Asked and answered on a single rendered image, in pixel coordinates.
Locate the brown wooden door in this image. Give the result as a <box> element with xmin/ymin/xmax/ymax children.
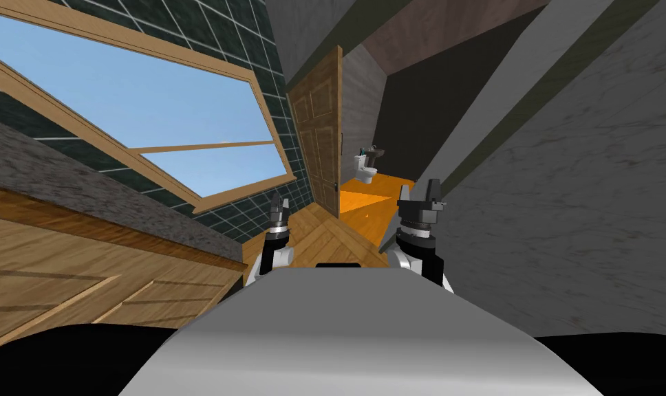
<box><xmin>286</xmin><ymin>45</ymin><xmax>345</xmax><ymax>220</ymax></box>

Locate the wooden cabinet with stone top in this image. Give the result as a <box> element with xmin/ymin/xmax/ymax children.
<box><xmin>0</xmin><ymin>112</ymin><xmax>250</xmax><ymax>358</ymax></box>

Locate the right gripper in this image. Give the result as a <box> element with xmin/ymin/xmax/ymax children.
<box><xmin>396</xmin><ymin>178</ymin><xmax>448</xmax><ymax>226</ymax></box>

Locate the wooden framed window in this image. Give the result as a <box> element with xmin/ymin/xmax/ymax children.
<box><xmin>0</xmin><ymin>0</ymin><xmax>299</xmax><ymax>215</ymax></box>

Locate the white toilet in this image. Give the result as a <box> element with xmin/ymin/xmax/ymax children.
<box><xmin>353</xmin><ymin>153</ymin><xmax>380</xmax><ymax>186</ymax></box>

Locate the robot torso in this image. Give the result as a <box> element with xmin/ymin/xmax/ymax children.
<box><xmin>118</xmin><ymin>262</ymin><xmax>605</xmax><ymax>396</ymax></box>

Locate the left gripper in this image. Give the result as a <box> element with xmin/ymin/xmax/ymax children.
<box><xmin>268</xmin><ymin>192</ymin><xmax>290</xmax><ymax>226</ymax></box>

